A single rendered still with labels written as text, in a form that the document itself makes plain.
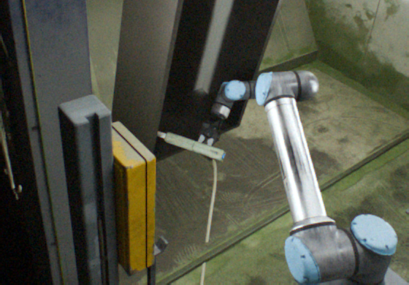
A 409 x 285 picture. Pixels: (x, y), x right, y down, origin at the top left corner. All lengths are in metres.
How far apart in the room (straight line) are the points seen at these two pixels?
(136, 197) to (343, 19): 3.45
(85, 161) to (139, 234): 0.19
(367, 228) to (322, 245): 0.17
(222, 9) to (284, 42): 1.59
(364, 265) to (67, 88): 1.03
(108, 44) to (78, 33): 2.02
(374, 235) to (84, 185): 1.08
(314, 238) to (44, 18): 1.00
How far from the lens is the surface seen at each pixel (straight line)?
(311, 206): 1.64
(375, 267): 1.69
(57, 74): 1.28
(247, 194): 2.95
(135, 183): 0.80
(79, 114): 0.74
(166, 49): 1.97
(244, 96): 2.36
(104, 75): 3.24
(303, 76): 1.83
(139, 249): 0.92
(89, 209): 0.83
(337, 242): 1.62
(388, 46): 3.94
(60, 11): 1.22
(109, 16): 3.32
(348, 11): 4.09
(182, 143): 2.40
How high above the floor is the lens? 2.06
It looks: 32 degrees down
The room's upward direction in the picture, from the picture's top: 6 degrees clockwise
